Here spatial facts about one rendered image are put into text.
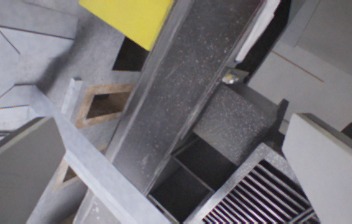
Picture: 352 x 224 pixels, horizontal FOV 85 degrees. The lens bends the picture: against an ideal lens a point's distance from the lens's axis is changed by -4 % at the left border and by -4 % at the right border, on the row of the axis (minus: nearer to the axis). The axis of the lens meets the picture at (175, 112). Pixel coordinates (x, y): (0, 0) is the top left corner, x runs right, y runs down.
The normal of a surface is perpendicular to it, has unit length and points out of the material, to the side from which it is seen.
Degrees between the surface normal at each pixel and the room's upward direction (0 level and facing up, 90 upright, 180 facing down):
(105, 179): 90
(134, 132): 90
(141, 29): 90
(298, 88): 90
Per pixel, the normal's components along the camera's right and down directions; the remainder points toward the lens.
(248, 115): -0.45, 0.14
